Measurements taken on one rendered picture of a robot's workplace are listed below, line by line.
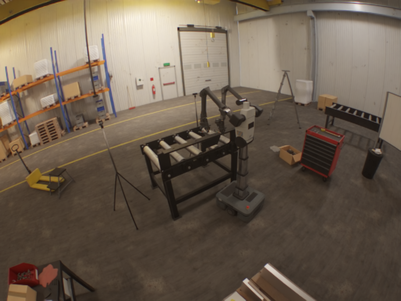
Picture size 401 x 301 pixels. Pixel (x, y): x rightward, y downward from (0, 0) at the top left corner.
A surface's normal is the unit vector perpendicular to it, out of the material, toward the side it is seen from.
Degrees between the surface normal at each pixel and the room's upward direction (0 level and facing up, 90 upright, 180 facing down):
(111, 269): 0
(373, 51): 90
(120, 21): 90
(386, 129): 90
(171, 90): 90
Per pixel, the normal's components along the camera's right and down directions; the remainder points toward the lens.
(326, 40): -0.83, 0.32
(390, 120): -0.99, 0.14
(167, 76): 0.55, 0.36
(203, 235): -0.07, -0.88
